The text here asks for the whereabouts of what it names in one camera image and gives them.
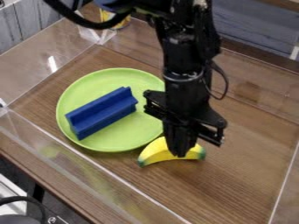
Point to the blue foam block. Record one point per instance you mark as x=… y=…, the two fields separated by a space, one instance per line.
x=99 y=113

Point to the yellow toy banana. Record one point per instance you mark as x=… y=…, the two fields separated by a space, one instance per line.
x=157 y=153

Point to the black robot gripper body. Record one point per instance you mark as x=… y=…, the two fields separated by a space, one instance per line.
x=183 y=104

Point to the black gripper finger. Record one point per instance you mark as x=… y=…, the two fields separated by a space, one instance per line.
x=171 y=130
x=189 y=139

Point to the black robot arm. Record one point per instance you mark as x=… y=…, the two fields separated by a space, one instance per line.
x=192 y=43

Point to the lime green plate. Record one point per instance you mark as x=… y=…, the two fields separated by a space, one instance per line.
x=134 y=131

